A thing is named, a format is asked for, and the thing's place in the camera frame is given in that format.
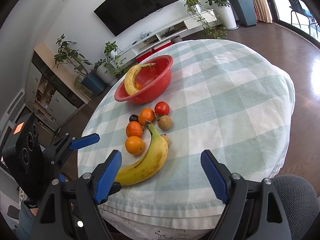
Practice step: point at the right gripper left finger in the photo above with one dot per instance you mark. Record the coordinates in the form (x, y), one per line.
(69, 210)

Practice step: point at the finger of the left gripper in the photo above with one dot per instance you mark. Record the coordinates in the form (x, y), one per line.
(63, 148)

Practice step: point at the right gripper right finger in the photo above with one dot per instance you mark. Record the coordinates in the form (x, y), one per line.
(253, 210)

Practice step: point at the large smooth orange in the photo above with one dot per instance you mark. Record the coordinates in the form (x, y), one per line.
(134, 145)

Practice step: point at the large yellow banana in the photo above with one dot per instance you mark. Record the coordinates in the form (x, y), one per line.
(149, 164)

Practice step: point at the brown round kiwi fruit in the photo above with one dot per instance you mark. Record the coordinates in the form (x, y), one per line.
(164, 122)

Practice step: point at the grey round chair cushion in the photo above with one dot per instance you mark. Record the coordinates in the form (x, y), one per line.
(299, 200)

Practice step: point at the wooden display cabinet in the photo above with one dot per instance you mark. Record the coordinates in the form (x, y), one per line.
(50, 91)

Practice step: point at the left tree plant blue pot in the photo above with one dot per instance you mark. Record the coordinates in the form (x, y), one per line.
(86, 81)

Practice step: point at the mandarin middle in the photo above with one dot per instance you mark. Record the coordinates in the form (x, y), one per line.
(134, 128)

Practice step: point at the mandarin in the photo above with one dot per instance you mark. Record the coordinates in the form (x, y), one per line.
(134, 128)
(146, 114)

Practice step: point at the dark purple plum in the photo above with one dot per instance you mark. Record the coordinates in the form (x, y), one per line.
(133, 117)

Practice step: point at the banana in bowl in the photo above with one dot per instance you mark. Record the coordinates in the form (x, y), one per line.
(130, 78)

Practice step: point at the mandarin upper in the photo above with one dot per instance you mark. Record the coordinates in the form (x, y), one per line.
(146, 114)

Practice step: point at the orange fruit inside bowl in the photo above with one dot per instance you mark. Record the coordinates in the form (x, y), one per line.
(138, 86)

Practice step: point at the small brown fruit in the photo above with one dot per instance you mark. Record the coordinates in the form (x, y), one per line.
(166, 138)

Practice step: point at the red tomato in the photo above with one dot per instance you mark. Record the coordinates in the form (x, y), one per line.
(162, 108)

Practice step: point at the small plant on console left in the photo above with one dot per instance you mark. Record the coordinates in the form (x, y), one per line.
(111, 51)

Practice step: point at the red plastic colander bowl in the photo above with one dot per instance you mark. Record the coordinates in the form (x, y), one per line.
(154, 81)

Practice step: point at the white tv console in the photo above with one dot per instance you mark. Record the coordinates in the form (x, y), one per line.
(181, 27)

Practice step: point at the red storage box left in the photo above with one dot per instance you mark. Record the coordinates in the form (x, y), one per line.
(145, 55)

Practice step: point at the red storage box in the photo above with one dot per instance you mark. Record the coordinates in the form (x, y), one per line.
(145, 55)
(162, 45)

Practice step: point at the green white checkered tablecloth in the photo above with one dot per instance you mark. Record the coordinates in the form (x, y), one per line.
(223, 97)

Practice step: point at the red storage box right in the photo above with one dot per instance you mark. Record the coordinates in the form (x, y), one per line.
(162, 45)

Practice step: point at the grey small bin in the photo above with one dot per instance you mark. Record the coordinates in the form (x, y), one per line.
(176, 39)

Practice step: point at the trailing plant on console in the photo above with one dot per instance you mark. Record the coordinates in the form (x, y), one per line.
(210, 20)

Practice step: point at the tall plant dark blue pot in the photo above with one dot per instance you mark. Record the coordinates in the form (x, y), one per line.
(244, 9)

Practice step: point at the plant in white tall pot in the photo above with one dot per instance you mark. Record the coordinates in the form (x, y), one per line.
(224, 13)

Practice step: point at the black balcony chair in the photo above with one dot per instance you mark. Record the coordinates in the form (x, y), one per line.
(297, 9)

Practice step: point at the black wall television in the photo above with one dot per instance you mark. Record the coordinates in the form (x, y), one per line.
(118, 15)

